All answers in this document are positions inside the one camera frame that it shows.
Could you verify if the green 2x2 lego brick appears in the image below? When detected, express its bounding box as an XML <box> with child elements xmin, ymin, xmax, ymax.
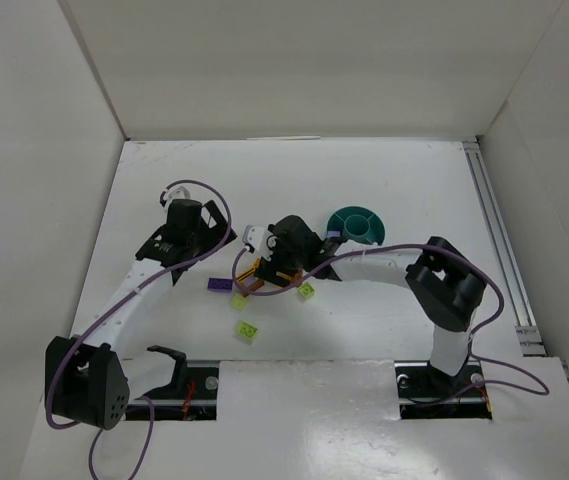
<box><xmin>230</xmin><ymin>294</ymin><xmax>247</xmax><ymax>311</ymax></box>

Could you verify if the yellow black striped lego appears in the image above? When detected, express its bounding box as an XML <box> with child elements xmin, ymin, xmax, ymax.
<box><xmin>236</xmin><ymin>260</ymin><xmax>260</xmax><ymax>284</ymax></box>

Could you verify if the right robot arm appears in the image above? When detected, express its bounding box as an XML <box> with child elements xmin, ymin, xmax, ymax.
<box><xmin>243</xmin><ymin>215</ymin><xmax>487</xmax><ymax>377</ymax></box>

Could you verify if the brown 2x4 lego plate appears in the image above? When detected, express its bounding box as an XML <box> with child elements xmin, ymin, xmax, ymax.
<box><xmin>276</xmin><ymin>270</ymin><xmax>304</xmax><ymax>287</ymax></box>

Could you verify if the brown lego brick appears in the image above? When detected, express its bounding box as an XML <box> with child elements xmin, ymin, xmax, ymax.
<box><xmin>243</xmin><ymin>278</ymin><xmax>264</xmax><ymax>292</ymax></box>

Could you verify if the aluminium rail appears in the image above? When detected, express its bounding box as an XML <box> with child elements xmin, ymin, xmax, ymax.
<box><xmin>462</xmin><ymin>140</ymin><xmax>547</xmax><ymax>357</ymax></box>

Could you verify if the green 2x2 lego near finger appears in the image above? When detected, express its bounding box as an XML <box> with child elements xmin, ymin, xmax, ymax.
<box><xmin>297</xmin><ymin>282</ymin><xmax>315</xmax><ymax>301</ymax></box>

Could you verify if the dark purple lego brick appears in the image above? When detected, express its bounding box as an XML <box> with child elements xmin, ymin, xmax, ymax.
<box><xmin>207</xmin><ymin>277</ymin><xmax>233</xmax><ymax>292</ymax></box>

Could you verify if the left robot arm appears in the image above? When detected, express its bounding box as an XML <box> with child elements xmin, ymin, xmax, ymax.
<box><xmin>44</xmin><ymin>199</ymin><xmax>236</xmax><ymax>430</ymax></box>

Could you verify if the green 2x4 lego brick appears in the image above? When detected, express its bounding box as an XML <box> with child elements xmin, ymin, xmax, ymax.
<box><xmin>235</xmin><ymin>321</ymin><xmax>259</xmax><ymax>344</ymax></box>

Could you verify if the teal divided round container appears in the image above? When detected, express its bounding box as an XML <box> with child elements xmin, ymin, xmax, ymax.
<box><xmin>326</xmin><ymin>206</ymin><xmax>386</xmax><ymax>245</ymax></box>

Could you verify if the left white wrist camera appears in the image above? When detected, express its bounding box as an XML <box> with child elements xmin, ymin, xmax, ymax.
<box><xmin>159</xmin><ymin>185</ymin><xmax>191</xmax><ymax>208</ymax></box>

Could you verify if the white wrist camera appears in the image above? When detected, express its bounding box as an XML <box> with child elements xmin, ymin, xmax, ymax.
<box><xmin>159</xmin><ymin>185</ymin><xmax>191</xmax><ymax>208</ymax></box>
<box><xmin>242</xmin><ymin>225</ymin><xmax>272</xmax><ymax>261</ymax></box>

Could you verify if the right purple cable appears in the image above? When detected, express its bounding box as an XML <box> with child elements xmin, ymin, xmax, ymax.
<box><xmin>232</xmin><ymin>243</ymin><xmax>550</xmax><ymax>401</ymax></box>

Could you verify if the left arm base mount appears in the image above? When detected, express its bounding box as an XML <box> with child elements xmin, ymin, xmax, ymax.
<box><xmin>122</xmin><ymin>345</ymin><xmax>220</xmax><ymax>421</ymax></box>

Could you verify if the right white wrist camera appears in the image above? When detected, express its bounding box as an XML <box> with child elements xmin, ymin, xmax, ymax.
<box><xmin>242</xmin><ymin>225</ymin><xmax>272</xmax><ymax>261</ymax></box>

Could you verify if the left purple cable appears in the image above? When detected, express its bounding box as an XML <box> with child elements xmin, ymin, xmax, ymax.
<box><xmin>46</xmin><ymin>179</ymin><xmax>231</xmax><ymax>480</ymax></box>

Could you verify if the purple cable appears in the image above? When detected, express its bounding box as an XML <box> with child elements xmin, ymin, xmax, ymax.
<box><xmin>46</xmin><ymin>179</ymin><xmax>231</xmax><ymax>480</ymax></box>
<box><xmin>232</xmin><ymin>243</ymin><xmax>550</xmax><ymax>401</ymax></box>

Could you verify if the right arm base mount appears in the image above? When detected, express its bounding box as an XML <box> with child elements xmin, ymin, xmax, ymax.
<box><xmin>394</xmin><ymin>361</ymin><xmax>492</xmax><ymax>420</ymax></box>

